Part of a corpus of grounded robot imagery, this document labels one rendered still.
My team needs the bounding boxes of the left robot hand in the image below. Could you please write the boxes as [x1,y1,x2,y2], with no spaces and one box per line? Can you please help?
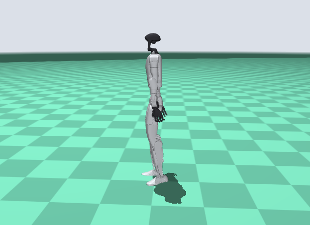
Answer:
[152,101,165,123]

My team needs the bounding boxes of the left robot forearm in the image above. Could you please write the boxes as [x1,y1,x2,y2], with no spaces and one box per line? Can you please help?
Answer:
[149,78,158,107]

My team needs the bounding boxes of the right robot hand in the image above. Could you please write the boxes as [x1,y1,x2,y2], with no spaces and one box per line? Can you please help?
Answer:
[161,106,167,117]

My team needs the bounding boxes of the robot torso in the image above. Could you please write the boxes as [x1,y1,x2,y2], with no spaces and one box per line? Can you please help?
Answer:
[145,51,163,107]

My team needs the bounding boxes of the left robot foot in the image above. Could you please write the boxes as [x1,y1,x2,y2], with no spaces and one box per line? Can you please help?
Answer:
[146,175,169,186]

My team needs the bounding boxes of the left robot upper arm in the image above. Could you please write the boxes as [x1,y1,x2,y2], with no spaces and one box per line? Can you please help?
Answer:
[148,55,159,85]

